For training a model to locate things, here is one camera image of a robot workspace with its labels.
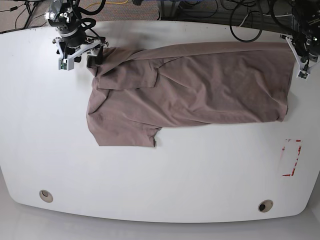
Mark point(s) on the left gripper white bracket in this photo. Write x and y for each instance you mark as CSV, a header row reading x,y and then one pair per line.
x,y
306,63

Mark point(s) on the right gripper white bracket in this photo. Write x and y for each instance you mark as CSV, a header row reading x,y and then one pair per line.
x,y
92,47

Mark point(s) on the mauve t-shirt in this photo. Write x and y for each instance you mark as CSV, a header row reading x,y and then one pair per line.
x,y
136,92

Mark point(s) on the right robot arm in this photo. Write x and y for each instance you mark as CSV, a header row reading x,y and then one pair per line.
x,y
76,34

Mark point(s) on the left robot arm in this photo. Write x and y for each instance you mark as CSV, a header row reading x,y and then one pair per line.
x,y
303,37

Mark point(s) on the red tape marking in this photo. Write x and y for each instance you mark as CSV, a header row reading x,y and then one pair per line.
x,y
289,157

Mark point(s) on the black tripod stand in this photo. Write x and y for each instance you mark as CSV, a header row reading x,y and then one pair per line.
x,y
30,10

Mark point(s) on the left table grommet hole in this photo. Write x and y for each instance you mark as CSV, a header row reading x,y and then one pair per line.
x,y
46,196

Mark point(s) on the table grommet hole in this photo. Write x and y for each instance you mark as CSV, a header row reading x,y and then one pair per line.
x,y
46,196
265,206

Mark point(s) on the right table grommet hole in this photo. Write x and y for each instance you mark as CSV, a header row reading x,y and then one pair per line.
x,y
265,206

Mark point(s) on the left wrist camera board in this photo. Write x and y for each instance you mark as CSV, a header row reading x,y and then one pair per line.
x,y
303,75

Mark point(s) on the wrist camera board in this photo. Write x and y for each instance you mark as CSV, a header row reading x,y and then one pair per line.
x,y
303,75
66,64

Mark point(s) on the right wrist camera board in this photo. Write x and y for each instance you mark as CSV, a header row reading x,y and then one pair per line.
x,y
66,64

